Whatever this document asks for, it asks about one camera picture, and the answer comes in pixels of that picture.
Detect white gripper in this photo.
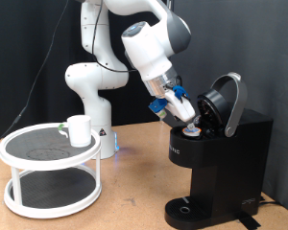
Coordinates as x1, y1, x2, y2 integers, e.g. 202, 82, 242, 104
164, 89, 197, 132

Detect black Keurig coffee machine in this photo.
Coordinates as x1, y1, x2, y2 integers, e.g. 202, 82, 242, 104
164, 71, 275, 230

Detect white ceramic mug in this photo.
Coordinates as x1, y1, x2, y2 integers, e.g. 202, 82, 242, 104
57, 114, 93, 149

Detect grey fabric backdrop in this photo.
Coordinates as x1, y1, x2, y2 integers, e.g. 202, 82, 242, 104
164, 0, 288, 217

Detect grey vertical metal pole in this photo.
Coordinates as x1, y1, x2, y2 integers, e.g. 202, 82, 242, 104
160, 0, 176, 123

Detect white two-tier turntable rack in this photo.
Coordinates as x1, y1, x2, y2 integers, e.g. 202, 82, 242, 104
0, 122, 104, 220

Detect black fabric backdrop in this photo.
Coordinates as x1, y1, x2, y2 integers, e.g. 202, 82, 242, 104
0, 0, 168, 139

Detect blue cable clip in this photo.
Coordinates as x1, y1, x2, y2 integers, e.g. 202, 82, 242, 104
172, 84, 191, 101

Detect blue mounted wrist camera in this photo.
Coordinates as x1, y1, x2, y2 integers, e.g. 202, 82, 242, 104
148, 97, 169, 121

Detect black machine power cord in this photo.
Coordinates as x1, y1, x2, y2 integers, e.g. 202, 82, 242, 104
258, 195, 281, 207

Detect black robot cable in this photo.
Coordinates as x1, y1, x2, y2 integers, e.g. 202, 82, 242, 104
0, 0, 138, 150

